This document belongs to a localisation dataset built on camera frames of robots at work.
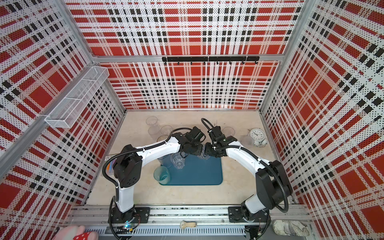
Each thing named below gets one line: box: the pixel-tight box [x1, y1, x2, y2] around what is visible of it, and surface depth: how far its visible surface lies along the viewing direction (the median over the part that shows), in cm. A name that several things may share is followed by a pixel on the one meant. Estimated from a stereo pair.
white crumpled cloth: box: [272, 220, 310, 237], surface depth 69 cm
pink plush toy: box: [53, 225, 99, 240], surface depth 66 cm
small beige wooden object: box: [180, 220, 197, 229], surface depth 71 cm
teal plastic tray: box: [161, 154, 223, 186], surface depth 89 cm
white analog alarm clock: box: [249, 128, 268, 148], surface depth 101 cm
